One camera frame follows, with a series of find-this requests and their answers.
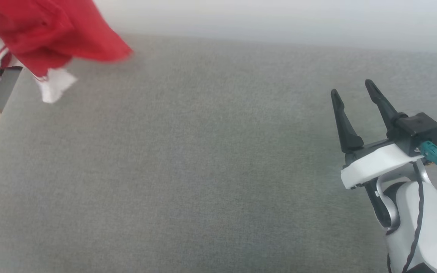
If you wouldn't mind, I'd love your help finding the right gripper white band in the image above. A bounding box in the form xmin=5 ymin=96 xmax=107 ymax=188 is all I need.
xmin=331 ymin=79 xmax=426 ymax=190

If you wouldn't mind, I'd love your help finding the red white basketball jersey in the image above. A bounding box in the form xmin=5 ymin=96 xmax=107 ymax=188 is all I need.
xmin=0 ymin=0 xmax=134 ymax=104

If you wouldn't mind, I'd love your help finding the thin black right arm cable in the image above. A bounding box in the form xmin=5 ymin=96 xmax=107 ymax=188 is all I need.
xmin=387 ymin=161 xmax=426 ymax=273

